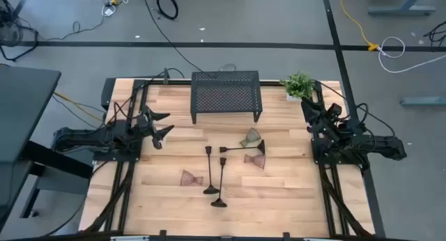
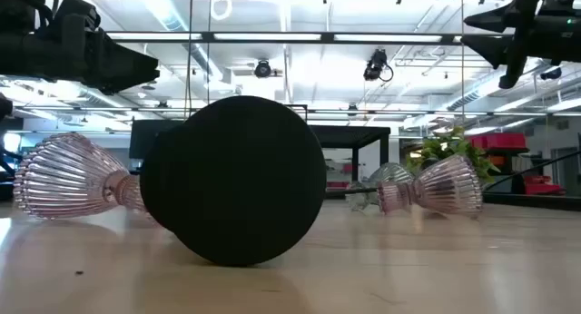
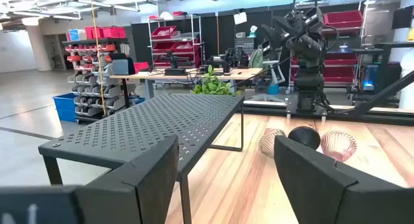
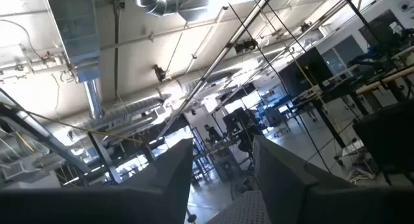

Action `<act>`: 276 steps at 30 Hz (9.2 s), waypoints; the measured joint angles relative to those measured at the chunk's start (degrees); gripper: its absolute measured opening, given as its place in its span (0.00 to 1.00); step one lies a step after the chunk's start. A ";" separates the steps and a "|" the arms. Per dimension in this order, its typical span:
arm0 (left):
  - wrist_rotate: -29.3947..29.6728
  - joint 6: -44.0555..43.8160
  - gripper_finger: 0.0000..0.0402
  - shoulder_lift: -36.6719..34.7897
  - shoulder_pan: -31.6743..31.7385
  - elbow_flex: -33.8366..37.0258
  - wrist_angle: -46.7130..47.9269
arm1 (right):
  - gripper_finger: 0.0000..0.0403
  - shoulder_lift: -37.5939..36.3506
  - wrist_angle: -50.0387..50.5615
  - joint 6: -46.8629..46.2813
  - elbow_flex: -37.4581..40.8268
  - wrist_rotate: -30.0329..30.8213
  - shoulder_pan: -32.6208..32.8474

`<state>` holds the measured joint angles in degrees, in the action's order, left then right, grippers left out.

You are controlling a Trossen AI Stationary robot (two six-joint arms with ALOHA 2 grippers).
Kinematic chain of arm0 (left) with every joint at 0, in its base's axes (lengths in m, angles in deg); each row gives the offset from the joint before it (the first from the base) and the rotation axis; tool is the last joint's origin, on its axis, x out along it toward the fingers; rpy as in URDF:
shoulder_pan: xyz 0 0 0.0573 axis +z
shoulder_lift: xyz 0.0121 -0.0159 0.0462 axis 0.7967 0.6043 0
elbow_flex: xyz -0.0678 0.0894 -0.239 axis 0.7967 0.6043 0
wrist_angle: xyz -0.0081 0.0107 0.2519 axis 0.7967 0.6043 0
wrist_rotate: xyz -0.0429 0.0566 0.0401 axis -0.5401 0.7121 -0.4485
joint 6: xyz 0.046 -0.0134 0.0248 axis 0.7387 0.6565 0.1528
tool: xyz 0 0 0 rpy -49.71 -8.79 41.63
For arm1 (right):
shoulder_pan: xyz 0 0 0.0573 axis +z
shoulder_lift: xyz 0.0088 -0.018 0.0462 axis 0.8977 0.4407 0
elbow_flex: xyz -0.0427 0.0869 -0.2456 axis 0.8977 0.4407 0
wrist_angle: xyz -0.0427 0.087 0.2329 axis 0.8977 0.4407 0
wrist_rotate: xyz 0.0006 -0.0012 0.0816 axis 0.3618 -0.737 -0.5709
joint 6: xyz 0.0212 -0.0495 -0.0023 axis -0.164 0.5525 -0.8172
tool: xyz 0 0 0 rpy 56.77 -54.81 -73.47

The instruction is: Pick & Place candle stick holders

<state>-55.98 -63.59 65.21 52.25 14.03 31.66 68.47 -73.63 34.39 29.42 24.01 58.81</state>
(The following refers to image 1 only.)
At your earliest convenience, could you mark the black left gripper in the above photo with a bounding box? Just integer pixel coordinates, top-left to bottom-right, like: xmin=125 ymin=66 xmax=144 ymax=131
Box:
xmin=137 ymin=106 xmax=175 ymax=150

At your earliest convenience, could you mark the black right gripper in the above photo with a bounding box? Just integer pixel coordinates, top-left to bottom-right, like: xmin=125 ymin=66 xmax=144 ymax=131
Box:
xmin=300 ymin=96 xmax=344 ymax=136

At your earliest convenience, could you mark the pink glass candle holder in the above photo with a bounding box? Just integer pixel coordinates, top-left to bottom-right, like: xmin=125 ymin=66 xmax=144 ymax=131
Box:
xmin=180 ymin=169 xmax=204 ymax=187
xmin=243 ymin=153 xmax=267 ymax=170

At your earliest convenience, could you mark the grey glass candle holder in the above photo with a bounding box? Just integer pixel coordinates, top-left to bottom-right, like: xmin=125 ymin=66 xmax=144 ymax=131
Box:
xmin=239 ymin=127 xmax=262 ymax=148

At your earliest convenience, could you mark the tall black candlestick holder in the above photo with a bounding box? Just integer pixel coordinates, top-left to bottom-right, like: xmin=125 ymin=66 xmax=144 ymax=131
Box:
xmin=219 ymin=139 xmax=266 ymax=155
xmin=210 ymin=157 xmax=228 ymax=208
xmin=203 ymin=146 xmax=221 ymax=195

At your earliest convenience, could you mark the small potted green plant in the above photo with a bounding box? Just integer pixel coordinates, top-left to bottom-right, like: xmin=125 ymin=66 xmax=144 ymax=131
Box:
xmin=279 ymin=72 xmax=316 ymax=102

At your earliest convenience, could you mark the black table corner plate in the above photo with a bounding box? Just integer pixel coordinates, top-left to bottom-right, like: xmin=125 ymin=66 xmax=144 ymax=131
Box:
xmin=100 ymin=77 xmax=116 ymax=111

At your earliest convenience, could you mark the black perforated metal shelf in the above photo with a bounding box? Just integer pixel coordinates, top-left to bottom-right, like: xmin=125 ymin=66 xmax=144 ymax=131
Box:
xmin=190 ymin=70 xmax=263 ymax=125

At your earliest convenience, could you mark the grey floor bar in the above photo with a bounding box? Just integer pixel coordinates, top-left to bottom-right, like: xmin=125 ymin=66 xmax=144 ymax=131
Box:
xmin=400 ymin=96 xmax=446 ymax=107

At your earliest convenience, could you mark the dark grey desk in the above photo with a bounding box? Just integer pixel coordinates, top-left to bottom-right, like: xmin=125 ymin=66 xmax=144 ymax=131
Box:
xmin=0 ymin=63 xmax=94 ymax=231

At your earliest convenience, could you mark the grey table leg foot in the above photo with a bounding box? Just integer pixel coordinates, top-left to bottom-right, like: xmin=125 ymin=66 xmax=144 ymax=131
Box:
xmin=367 ymin=0 xmax=437 ymax=17

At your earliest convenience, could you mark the long black floor cable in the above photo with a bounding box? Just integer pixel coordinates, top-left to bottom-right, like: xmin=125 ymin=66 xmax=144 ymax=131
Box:
xmin=141 ymin=0 xmax=203 ymax=72

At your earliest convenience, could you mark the yellow extension cable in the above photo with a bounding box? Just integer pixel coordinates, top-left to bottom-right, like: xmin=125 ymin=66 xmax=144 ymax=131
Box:
xmin=340 ymin=0 xmax=380 ymax=52

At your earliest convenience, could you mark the white cable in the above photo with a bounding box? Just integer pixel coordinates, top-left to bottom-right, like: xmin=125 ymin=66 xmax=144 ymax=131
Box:
xmin=377 ymin=36 xmax=446 ymax=75

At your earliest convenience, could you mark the coiled black cable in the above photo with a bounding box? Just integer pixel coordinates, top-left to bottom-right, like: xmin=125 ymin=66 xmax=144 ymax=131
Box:
xmin=155 ymin=0 xmax=180 ymax=21

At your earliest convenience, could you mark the thin black fan cable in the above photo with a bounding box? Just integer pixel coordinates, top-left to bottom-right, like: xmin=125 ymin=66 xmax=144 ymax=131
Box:
xmin=37 ymin=15 xmax=106 ymax=42

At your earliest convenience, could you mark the black cable bundle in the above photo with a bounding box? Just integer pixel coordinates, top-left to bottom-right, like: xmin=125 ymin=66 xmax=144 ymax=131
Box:
xmin=422 ymin=20 xmax=446 ymax=47

